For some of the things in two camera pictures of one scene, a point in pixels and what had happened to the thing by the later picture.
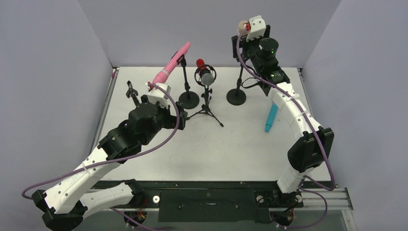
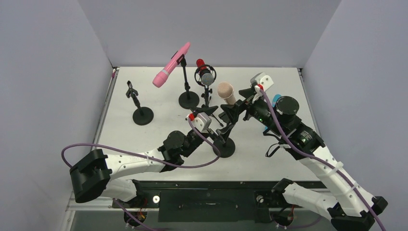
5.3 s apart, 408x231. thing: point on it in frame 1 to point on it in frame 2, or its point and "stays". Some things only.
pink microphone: (162, 76) stays
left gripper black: (171, 120) to (222, 132)
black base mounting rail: (219, 200) stays
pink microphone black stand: (188, 99) stays
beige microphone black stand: (237, 96) to (227, 147)
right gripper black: (235, 46) to (245, 104)
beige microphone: (244, 27) to (225, 91)
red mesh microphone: (206, 76) stays
